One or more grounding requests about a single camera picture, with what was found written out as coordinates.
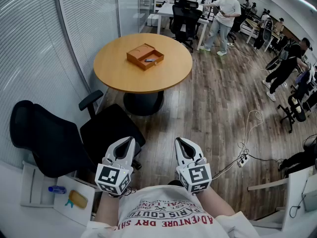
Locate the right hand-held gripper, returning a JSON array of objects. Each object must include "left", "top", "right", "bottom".
[{"left": 174, "top": 137, "right": 212, "bottom": 195}]

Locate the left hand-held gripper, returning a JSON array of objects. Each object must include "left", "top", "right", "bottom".
[{"left": 95, "top": 136, "right": 136, "bottom": 198}]

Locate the orange wooden drawer box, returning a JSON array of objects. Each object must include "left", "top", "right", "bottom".
[{"left": 126, "top": 43, "right": 165, "bottom": 71}]

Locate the person's left forearm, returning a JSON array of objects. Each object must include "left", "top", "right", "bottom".
[{"left": 95, "top": 192, "right": 125, "bottom": 231}]

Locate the person's right forearm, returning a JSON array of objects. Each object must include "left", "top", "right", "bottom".
[{"left": 195, "top": 188, "right": 236, "bottom": 220}]

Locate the grey box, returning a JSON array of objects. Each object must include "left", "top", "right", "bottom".
[{"left": 302, "top": 174, "right": 317, "bottom": 213}]

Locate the white cardboard box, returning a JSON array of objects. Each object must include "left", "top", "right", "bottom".
[{"left": 147, "top": 13, "right": 159, "bottom": 27}]

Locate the white power strip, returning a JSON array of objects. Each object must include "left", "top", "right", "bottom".
[{"left": 236, "top": 155, "right": 250, "bottom": 168}]

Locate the yellow sponge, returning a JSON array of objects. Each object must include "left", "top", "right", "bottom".
[{"left": 68, "top": 189, "right": 89, "bottom": 210}]

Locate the person's white printed shirt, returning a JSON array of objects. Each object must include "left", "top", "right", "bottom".
[{"left": 83, "top": 184, "right": 261, "bottom": 238}]

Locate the black mesh office chair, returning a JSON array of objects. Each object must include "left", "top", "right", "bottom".
[{"left": 9, "top": 90, "right": 147, "bottom": 179}]

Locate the blue plastic bottle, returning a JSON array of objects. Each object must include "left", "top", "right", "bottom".
[{"left": 48, "top": 185, "right": 67, "bottom": 195}]

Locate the white open drawer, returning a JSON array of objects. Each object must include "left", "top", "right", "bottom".
[{"left": 19, "top": 161, "right": 96, "bottom": 227}]

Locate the white side desk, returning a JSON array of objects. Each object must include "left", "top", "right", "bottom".
[{"left": 247, "top": 166, "right": 317, "bottom": 231}]

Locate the white curved desk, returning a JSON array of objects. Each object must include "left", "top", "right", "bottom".
[{"left": 0, "top": 161, "right": 96, "bottom": 238}]

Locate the white rectangular desk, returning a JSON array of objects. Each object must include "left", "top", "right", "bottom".
[{"left": 157, "top": 2, "right": 209, "bottom": 51}]

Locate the black table pedestal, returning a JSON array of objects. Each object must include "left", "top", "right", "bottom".
[{"left": 123, "top": 90, "right": 164, "bottom": 117}]

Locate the white cable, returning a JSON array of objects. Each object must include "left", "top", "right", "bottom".
[{"left": 238, "top": 110, "right": 264, "bottom": 158}]

